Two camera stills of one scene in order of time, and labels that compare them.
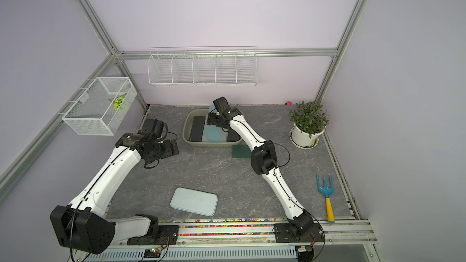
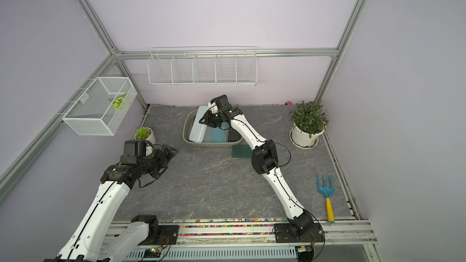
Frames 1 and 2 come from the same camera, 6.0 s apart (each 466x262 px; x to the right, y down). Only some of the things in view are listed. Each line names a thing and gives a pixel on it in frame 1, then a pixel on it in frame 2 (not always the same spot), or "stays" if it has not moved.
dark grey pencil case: x=232 y=136 stays
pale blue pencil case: x=194 y=201 → x=198 y=129
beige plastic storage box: x=187 y=127 stays
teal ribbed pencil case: x=215 y=133 stays
